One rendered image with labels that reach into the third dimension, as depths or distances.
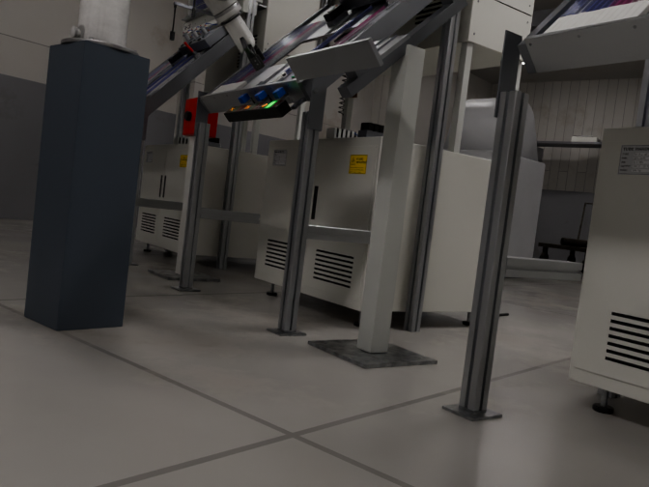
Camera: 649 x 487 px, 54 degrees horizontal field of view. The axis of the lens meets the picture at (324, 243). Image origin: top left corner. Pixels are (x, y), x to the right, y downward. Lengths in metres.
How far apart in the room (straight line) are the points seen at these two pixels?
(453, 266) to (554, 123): 8.55
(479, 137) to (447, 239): 2.96
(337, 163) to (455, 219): 0.46
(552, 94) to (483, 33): 8.52
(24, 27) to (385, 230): 4.43
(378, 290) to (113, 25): 0.94
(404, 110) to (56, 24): 4.43
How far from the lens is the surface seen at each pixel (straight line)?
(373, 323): 1.69
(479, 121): 5.23
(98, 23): 1.75
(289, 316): 1.85
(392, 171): 1.67
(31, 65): 5.69
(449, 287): 2.31
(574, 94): 10.76
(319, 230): 1.86
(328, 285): 2.18
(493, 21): 2.44
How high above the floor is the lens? 0.37
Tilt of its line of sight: 3 degrees down
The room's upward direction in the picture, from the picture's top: 7 degrees clockwise
